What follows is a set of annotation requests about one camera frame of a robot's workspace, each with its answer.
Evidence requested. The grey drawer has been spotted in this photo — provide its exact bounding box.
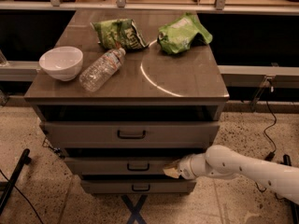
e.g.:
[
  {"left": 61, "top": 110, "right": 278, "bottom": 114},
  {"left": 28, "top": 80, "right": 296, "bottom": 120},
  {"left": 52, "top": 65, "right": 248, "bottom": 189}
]
[
  {"left": 40, "top": 121, "right": 220, "bottom": 148},
  {"left": 81, "top": 179, "right": 196, "bottom": 194},
  {"left": 64, "top": 157, "right": 177, "bottom": 175}
]

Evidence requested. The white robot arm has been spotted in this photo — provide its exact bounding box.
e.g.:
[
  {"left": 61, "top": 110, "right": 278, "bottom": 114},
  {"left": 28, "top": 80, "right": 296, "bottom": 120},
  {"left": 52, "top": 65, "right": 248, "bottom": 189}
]
[{"left": 163, "top": 145, "right": 299, "bottom": 204}]

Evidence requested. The grey bottom drawer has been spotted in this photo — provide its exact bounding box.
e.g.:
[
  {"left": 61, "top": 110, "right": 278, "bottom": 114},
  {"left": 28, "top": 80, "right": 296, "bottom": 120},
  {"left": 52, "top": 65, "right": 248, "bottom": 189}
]
[{"left": 81, "top": 179, "right": 196, "bottom": 194}]

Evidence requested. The grey drawer cabinet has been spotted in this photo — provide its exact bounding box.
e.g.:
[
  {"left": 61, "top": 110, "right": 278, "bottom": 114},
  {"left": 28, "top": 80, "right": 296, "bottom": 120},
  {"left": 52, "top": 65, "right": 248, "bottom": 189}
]
[{"left": 25, "top": 10, "right": 229, "bottom": 194}]

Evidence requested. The grey top drawer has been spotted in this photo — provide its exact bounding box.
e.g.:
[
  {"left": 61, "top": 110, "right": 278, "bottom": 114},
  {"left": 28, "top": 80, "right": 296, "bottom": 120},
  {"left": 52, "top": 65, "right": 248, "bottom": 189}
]
[{"left": 40, "top": 121, "right": 220, "bottom": 148}]

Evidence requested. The clear plastic water bottle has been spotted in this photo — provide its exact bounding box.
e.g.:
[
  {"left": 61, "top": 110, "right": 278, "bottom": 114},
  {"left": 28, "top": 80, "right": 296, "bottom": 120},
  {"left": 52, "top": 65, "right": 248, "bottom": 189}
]
[{"left": 79, "top": 48, "right": 126, "bottom": 92}]

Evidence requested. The green chip bag right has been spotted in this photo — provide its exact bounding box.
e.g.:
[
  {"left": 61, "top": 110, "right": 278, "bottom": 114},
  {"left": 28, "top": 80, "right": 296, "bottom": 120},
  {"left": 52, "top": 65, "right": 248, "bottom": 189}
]
[{"left": 157, "top": 13, "right": 213, "bottom": 55}]

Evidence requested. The green chip bag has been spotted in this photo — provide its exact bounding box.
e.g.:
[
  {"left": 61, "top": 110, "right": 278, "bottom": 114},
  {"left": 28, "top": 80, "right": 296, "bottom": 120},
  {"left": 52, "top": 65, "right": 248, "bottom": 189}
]
[
  {"left": 157, "top": 13, "right": 213, "bottom": 55},
  {"left": 91, "top": 19, "right": 149, "bottom": 50}
]

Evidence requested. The green chip bag left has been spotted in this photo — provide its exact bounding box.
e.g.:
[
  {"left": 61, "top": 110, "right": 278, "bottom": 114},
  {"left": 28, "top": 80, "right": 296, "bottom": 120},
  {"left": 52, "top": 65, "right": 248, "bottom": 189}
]
[{"left": 91, "top": 19, "right": 149, "bottom": 50}]

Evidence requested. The white ceramic bowl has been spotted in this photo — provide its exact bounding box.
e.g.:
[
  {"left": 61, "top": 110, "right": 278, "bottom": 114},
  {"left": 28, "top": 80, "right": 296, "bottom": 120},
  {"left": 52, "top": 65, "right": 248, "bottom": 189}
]
[{"left": 39, "top": 46, "right": 83, "bottom": 81}]

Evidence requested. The black stand leg left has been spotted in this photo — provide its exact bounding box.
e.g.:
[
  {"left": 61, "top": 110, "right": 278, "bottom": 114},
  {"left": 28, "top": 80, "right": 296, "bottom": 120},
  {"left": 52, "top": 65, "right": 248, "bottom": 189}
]
[{"left": 0, "top": 148, "right": 31, "bottom": 215}]

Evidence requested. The black power cable with adapter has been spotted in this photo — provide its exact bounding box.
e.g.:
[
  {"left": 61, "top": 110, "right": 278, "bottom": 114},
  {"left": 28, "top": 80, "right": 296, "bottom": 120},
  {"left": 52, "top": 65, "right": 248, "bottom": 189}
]
[{"left": 255, "top": 100, "right": 288, "bottom": 201}]

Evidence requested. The metal railing frame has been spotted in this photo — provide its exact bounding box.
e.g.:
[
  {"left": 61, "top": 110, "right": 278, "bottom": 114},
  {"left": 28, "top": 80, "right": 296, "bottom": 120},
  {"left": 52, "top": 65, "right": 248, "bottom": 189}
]
[{"left": 1, "top": 0, "right": 298, "bottom": 110}]

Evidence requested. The thin black cable left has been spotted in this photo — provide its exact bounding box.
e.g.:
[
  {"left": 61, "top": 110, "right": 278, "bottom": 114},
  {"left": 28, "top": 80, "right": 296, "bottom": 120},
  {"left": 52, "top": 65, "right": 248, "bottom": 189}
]
[{"left": 0, "top": 169, "right": 45, "bottom": 224}]

